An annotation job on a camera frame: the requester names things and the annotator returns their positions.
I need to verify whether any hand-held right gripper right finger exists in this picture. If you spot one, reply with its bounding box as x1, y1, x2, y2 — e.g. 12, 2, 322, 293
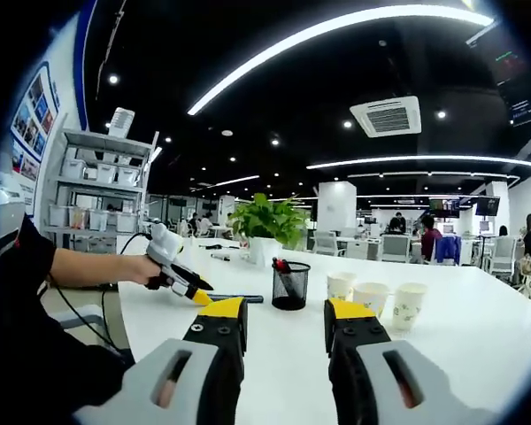
322, 297, 500, 425

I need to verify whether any row of white storage bins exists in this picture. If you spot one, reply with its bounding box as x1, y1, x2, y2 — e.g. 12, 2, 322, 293
48, 157, 141, 234

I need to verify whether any green plant in white pot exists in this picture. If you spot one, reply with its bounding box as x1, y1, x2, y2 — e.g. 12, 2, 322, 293
227, 193, 311, 269

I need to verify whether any group of ceiling downlights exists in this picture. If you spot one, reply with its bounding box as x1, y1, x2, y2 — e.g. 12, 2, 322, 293
105, 73, 448, 178

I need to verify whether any blue white wall display board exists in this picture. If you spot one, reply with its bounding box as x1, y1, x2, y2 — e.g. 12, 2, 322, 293
8, 59, 63, 182

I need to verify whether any person's left hand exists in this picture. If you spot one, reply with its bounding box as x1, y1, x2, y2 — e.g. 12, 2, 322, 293
134, 255, 164, 292

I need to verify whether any grey office chair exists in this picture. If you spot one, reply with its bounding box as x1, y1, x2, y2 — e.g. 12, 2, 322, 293
380, 234, 412, 263

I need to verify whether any small tilted hanging monitor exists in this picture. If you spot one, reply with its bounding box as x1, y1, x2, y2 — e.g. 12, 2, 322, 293
475, 196, 501, 217

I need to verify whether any curved ceiling light strip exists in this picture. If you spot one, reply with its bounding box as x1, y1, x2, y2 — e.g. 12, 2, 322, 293
186, 4, 496, 117
305, 154, 531, 172

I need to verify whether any black mesh pen holder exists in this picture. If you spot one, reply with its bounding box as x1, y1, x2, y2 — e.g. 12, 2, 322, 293
272, 260, 312, 311

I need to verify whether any grey metal storage shelf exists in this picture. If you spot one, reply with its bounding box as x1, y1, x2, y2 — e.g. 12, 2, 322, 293
42, 127, 160, 253

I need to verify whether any white office chair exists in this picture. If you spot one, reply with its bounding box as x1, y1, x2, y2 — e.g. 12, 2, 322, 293
313, 229, 341, 256
489, 236, 519, 274

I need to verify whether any white ribbed device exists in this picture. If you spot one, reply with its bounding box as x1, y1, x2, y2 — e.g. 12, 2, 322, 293
107, 107, 136, 137

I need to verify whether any ceiling air conditioner unit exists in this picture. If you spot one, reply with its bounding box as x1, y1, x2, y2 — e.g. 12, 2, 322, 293
349, 96, 423, 138

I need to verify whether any white printed paper cup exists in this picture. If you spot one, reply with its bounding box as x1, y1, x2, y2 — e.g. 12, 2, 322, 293
390, 282, 428, 332
352, 282, 390, 318
326, 271, 358, 303

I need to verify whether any blue jacket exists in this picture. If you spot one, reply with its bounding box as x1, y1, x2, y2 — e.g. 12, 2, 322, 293
435, 234, 464, 266

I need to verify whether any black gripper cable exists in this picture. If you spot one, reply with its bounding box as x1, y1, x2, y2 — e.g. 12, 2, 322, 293
48, 232, 155, 355

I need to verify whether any short ceiling light strip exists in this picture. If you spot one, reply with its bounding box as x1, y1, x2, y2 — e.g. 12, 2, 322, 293
189, 174, 261, 192

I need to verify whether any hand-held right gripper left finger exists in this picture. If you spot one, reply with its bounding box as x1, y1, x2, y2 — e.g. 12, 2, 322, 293
72, 296, 250, 425

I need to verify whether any red whiteboard marker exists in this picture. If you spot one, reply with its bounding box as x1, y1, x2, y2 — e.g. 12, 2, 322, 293
277, 259, 293, 293

